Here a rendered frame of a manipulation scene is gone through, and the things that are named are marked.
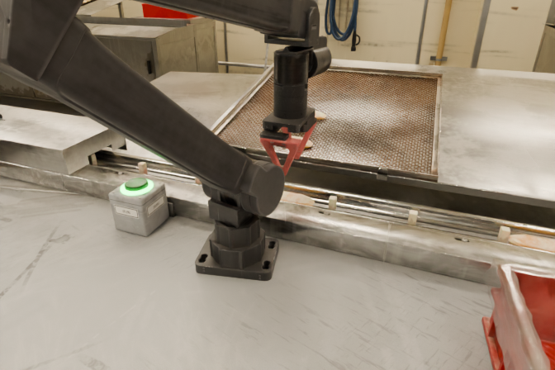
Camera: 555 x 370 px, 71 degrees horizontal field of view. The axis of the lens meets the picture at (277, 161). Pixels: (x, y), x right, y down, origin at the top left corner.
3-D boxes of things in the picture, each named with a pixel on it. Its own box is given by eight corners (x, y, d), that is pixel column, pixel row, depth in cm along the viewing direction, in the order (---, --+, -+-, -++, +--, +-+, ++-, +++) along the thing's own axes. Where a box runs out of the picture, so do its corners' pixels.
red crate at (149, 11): (142, 17, 395) (140, 3, 389) (161, 14, 426) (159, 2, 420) (187, 18, 382) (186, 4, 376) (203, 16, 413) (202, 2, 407)
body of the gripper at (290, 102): (315, 117, 71) (317, 77, 68) (298, 136, 62) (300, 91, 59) (282, 113, 73) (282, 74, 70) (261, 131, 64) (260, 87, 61)
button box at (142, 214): (115, 244, 71) (103, 192, 67) (142, 222, 78) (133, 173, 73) (152, 254, 69) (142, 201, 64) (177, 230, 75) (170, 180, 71)
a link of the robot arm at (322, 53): (260, 6, 60) (310, 7, 56) (296, 2, 69) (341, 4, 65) (261, 82, 65) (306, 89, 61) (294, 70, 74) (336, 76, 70)
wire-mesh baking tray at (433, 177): (202, 146, 88) (201, 140, 87) (277, 66, 126) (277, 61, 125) (437, 182, 72) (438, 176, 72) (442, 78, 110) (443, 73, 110)
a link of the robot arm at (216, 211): (210, 226, 59) (238, 237, 57) (205, 166, 55) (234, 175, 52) (244, 200, 66) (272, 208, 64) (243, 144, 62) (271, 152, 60)
